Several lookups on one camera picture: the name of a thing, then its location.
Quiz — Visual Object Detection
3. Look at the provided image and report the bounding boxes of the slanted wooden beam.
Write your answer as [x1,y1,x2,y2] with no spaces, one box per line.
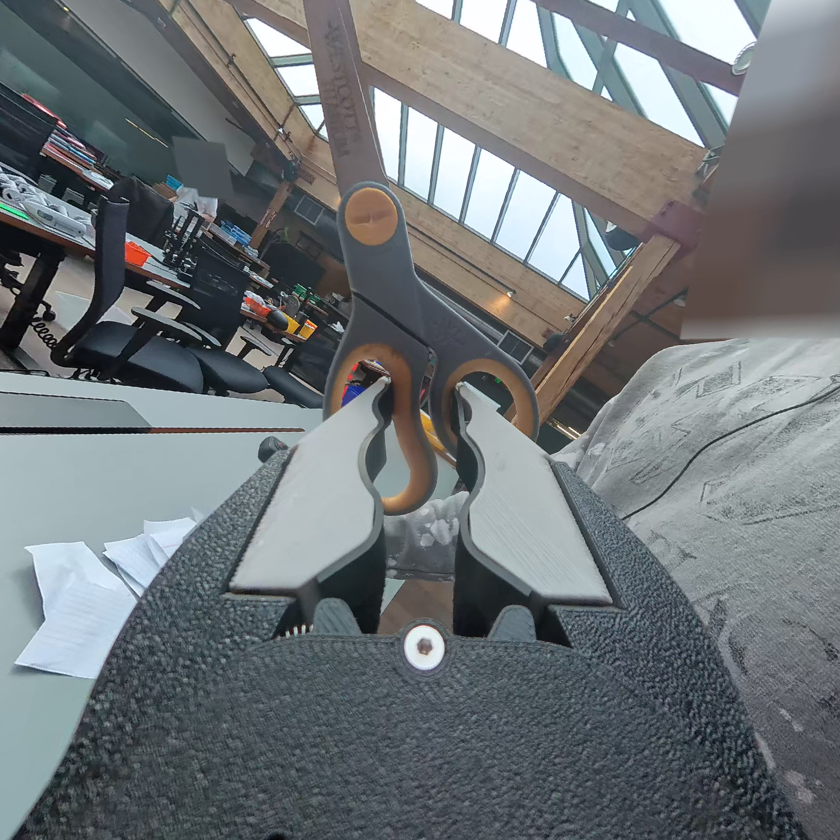
[504,233,685,424]

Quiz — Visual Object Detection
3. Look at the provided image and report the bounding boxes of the grey desk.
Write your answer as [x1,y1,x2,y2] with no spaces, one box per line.
[0,371,408,782]

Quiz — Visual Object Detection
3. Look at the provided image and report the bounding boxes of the grey orange scissors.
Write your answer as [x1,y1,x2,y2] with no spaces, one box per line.
[302,0,541,516]

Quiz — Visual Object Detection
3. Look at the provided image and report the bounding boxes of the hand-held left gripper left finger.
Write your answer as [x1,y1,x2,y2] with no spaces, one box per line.
[227,376,395,632]

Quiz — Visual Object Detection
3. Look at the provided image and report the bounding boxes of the black office chair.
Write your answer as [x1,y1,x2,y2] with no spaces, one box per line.
[51,197,206,395]
[239,328,327,409]
[134,249,270,398]

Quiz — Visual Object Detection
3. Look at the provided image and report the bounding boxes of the flat desk cable lid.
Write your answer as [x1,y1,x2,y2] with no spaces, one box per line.
[0,394,151,431]

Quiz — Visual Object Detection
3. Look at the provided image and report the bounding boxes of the coiled black cable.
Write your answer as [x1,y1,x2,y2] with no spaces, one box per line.
[29,315,64,360]

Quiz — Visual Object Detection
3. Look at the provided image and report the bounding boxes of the wooden work table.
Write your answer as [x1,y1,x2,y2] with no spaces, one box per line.
[0,167,198,352]

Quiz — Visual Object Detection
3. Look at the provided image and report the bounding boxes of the person's grey hooded sweatshirt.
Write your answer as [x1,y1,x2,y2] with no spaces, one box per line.
[550,338,840,840]

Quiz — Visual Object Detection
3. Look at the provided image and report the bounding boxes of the thin black cable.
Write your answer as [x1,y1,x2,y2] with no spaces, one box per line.
[622,384,840,521]

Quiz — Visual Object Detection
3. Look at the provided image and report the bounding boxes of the glass skylight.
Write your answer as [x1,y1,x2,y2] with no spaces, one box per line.
[246,0,759,303]

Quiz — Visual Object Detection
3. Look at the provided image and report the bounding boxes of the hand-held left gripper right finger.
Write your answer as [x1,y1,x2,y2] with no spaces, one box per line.
[454,382,616,635]

